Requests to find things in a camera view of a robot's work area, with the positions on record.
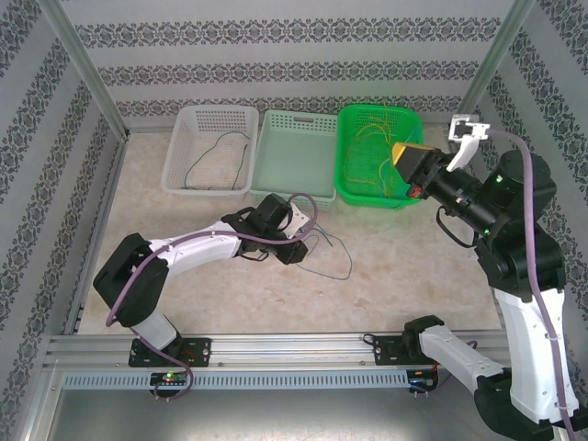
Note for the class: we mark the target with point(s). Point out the pale mint plastic basket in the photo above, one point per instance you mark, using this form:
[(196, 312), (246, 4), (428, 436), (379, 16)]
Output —
[(294, 165)]

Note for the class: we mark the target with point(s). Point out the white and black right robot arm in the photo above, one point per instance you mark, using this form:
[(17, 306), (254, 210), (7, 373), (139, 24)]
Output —
[(519, 349)]

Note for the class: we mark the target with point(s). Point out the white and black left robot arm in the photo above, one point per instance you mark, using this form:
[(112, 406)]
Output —
[(202, 252)]

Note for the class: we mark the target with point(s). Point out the bright green plastic basket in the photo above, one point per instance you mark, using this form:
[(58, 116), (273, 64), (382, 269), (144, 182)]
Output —
[(367, 202)]

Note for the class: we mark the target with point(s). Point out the white perforated plastic basket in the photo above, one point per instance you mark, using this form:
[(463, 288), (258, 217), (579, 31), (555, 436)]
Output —
[(216, 170)]

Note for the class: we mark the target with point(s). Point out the grey metal panel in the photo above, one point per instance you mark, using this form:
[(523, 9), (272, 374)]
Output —
[(294, 413)]

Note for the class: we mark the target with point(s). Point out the small circuit board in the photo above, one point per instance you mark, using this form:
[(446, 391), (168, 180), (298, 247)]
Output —
[(420, 381), (170, 379)]

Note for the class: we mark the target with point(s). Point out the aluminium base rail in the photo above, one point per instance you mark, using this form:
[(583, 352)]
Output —
[(294, 349)]

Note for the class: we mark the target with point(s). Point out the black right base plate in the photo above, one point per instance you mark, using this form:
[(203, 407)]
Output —
[(388, 351)]

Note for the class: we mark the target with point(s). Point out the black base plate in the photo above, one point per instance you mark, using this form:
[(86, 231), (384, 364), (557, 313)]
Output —
[(388, 351), (197, 351)]

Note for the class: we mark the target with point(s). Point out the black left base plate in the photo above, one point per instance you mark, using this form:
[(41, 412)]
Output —
[(197, 351)]

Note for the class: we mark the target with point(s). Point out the aluminium frame post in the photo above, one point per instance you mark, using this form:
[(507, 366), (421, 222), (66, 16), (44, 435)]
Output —
[(500, 46), (83, 64)]

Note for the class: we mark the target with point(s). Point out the aluminium side rail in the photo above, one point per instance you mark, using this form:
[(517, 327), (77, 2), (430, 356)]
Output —
[(105, 202)]

